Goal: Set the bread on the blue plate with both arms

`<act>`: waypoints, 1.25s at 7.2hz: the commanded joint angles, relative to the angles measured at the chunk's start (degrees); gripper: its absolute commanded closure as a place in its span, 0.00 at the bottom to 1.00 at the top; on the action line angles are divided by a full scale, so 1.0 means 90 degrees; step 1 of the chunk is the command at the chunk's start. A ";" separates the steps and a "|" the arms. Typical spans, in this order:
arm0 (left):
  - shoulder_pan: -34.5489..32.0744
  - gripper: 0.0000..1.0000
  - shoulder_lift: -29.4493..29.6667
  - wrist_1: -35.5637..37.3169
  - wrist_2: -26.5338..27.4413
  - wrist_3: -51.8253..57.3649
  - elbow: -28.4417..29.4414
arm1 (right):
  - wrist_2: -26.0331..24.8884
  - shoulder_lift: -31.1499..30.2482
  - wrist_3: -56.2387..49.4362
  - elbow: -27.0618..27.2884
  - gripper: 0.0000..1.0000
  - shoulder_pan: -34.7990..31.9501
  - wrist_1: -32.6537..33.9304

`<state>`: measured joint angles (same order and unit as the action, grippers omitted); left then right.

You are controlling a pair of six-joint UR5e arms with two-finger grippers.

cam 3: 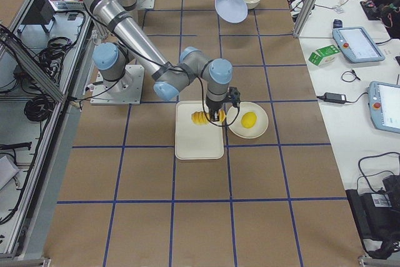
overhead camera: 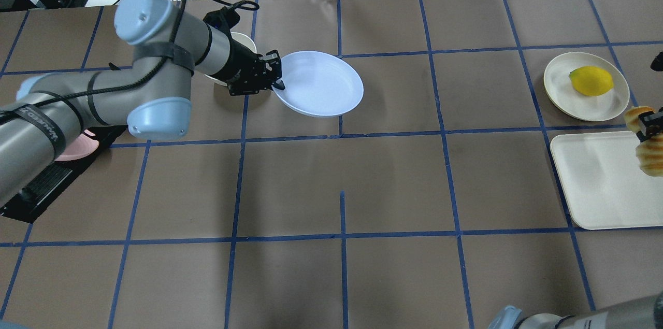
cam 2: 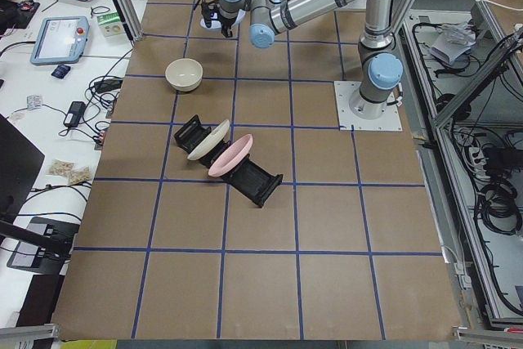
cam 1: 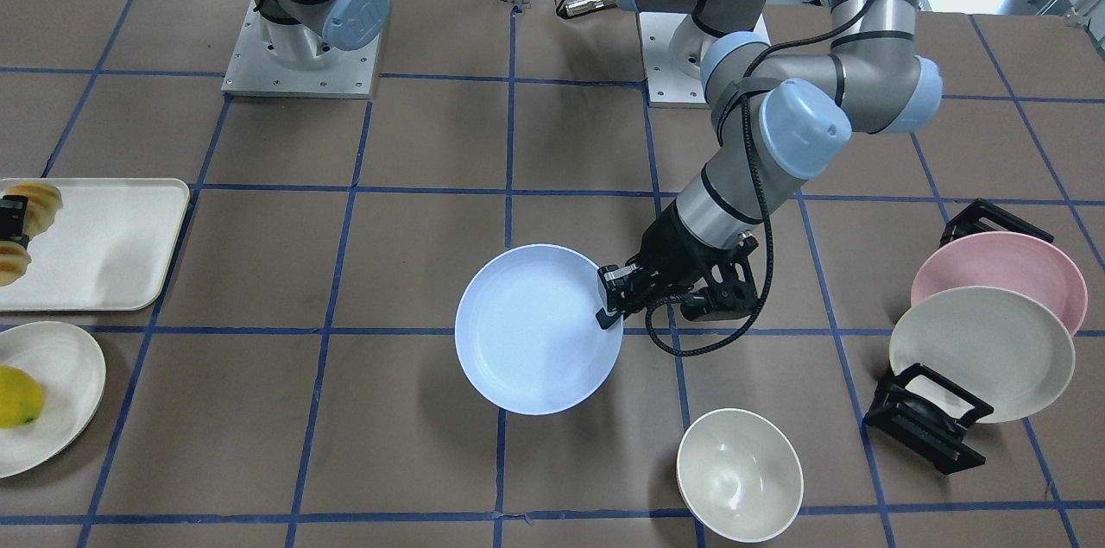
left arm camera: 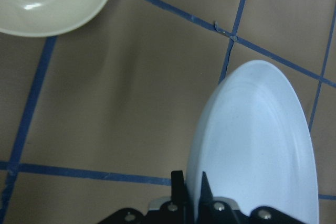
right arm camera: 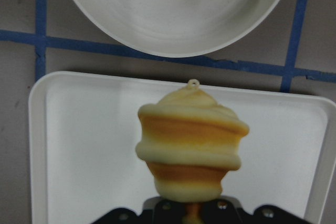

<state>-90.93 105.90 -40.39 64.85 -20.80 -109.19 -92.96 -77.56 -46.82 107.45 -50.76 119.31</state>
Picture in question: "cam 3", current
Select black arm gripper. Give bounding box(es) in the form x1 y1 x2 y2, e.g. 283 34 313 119
208 105 220 122

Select ridged bread roll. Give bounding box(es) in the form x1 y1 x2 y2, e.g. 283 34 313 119
191 109 226 125

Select light blue plate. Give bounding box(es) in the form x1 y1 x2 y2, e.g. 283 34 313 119
214 0 248 24

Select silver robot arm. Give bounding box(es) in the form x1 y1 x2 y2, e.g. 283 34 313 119
83 0 233 122

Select cream round plate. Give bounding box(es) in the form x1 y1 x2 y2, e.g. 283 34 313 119
226 102 269 139

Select yellow lemon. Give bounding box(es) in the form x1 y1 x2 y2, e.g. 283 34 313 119
241 111 258 129

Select cream rectangular tray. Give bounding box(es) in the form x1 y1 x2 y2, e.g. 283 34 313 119
175 101 224 160

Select black power adapter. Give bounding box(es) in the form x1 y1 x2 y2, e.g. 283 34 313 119
324 93 347 104

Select green white carton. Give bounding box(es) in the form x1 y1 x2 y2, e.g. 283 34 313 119
308 44 340 66

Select blue teach pendant upper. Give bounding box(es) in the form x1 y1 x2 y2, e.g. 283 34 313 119
332 26 385 63

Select blue teach pendant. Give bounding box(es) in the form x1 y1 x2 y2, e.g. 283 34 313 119
368 81 399 133
332 26 385 63

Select blue teach pendant lower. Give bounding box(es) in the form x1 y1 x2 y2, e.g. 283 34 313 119
368 81 399 133

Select black equipment box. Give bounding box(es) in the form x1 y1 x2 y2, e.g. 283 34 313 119
346 175 399 259

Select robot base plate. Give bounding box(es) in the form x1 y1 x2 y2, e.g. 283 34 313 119
90 64 144 105

